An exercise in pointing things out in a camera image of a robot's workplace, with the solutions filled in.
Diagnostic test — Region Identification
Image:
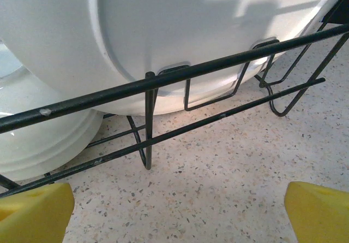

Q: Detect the white plate with grey emblem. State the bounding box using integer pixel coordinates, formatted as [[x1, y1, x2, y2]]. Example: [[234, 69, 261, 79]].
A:
[[92, 0, 340, 117]]

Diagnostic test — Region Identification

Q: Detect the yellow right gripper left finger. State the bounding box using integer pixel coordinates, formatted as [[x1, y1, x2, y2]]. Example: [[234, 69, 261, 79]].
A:
[[0, 182, 75, 243]]

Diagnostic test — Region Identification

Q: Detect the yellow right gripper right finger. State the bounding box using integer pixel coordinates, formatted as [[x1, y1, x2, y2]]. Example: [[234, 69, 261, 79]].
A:
[[283, 181, 349, 243]]

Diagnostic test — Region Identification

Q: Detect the black wire dish rack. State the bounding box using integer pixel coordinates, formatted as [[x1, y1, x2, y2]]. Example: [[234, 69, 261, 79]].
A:
[[0, 23, 349, 197]]

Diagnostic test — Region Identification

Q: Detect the white embossed bowl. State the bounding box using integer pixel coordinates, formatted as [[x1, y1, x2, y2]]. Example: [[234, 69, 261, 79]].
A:
[[0, 39, 103, 182]]

